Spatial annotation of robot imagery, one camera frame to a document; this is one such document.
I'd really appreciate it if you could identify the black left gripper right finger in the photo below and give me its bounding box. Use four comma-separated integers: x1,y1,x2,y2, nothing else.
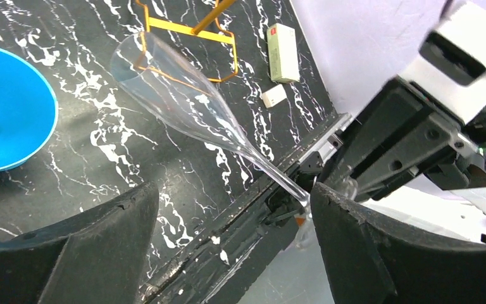
310,183,486,303

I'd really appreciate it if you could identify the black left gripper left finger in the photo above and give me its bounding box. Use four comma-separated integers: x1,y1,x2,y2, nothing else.
0,182,159,303

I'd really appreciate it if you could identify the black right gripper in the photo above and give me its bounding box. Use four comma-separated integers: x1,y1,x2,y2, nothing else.
318,77,486,202

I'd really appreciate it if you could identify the blue wine glass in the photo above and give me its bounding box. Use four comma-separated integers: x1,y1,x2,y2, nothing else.
0,48,58,171

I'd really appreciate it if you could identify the clear wine glass front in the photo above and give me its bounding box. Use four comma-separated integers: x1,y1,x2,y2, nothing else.
110,31,317,250

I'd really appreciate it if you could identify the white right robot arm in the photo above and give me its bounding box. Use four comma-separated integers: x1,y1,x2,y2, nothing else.
318,77,486,243

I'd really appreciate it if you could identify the gold wine glass rack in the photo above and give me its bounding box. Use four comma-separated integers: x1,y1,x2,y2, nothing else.
134,0,240,84

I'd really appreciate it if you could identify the small white red box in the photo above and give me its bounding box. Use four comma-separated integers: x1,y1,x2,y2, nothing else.
261,84,287,108

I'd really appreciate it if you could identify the long white green box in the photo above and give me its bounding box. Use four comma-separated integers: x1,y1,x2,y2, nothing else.
267,23,300,84

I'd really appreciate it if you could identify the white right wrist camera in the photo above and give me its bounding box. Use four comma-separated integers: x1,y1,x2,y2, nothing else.
399,1,486,124

